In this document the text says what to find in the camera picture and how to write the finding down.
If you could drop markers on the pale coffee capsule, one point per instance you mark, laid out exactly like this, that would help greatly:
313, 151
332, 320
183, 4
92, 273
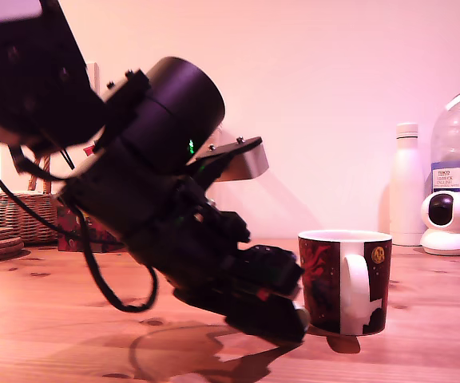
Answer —
305, 318

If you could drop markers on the grey camera box on bracket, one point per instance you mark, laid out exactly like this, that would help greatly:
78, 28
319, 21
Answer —
250, 163

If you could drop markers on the small white round camera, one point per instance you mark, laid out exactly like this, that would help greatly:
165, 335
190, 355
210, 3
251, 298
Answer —
445, 235

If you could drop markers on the white insulated bottle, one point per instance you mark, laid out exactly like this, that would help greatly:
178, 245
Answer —
407, 191

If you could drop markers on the large clear water bottle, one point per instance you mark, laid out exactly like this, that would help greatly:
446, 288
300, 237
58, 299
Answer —
459, 131

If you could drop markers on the woven wicker basket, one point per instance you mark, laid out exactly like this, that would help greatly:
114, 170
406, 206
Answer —
10, 217

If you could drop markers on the dark floral box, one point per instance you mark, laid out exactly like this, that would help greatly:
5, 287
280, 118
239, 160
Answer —
70, 239

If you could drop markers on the dark patterned coffee mug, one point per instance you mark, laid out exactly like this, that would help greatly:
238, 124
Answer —
322, 275

